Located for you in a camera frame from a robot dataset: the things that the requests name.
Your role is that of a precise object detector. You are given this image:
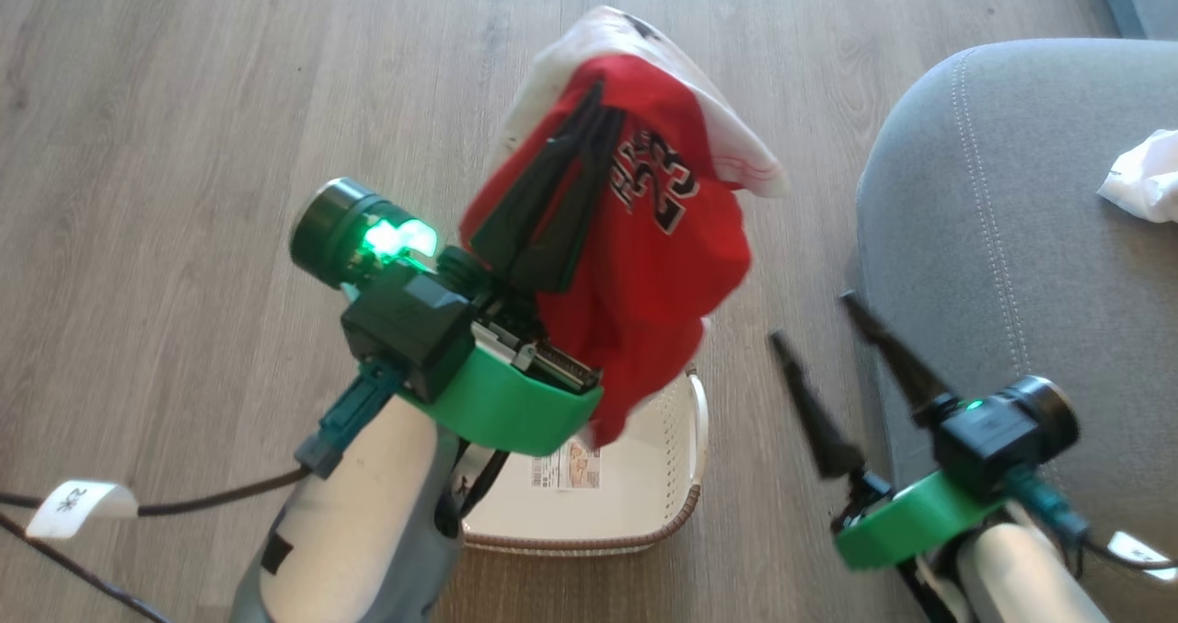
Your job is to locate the thin black cable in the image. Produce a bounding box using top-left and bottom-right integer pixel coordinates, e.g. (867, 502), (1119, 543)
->
(0, 511), (178, 623)

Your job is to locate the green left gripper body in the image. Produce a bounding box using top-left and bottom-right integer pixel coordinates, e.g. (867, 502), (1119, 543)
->
(403, 315), (606, 458)

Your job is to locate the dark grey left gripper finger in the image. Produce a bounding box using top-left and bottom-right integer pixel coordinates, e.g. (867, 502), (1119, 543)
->
(469, 80), (606, 279)
(504, 108), (629, 294)

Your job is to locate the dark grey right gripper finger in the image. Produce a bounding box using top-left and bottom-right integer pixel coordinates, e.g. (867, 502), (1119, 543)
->
(768, 330), (868, 480)
(838, 292), (958, 423)

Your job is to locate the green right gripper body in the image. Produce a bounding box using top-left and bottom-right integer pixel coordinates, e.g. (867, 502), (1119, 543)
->
(832, 469), (1011, 571)

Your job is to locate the white paper cable tag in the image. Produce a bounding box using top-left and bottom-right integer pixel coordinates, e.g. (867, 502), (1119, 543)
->
(1107, 530), (1178, 582)
(26, 479), (140, 540)

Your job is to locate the grey fabric sofa seat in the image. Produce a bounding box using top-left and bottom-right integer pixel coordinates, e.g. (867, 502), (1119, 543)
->
(856, 39), (1178, 623)

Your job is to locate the plain white cloth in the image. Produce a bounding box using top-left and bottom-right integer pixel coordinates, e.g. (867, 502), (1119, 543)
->
(1096, 129), (1178, 225)

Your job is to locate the black cable with teal plug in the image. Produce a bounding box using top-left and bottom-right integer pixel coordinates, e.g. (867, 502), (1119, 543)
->
(1006, 465), (1178, 576)
(0, 360), (408, 519)

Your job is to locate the white plastic laundry basket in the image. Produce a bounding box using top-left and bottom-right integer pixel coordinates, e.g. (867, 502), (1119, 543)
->
(458, 365), (710, 556)

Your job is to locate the red basketball jersey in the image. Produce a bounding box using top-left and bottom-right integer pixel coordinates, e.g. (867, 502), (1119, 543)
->
(458, 52), (754, 449)

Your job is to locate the printed sticker inside basket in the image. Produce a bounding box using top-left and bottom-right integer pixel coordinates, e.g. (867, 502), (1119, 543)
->
(530, 439), (602, 491)

